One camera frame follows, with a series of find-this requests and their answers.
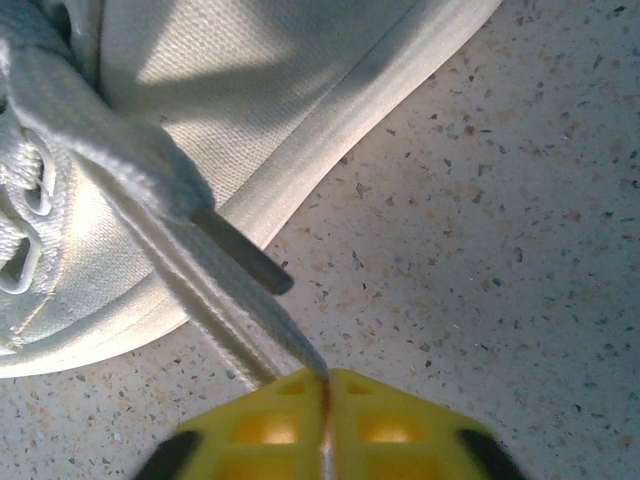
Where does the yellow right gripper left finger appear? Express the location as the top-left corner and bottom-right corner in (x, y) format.
(132, 368), (331, 480)

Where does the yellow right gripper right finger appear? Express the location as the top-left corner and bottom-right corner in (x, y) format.
(324, 368), (531, 480)

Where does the white canvas shoe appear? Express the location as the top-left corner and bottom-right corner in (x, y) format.
(0, 0), (506, 379)

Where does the white shoelace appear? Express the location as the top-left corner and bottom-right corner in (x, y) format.
(0, 0), (331, 391)

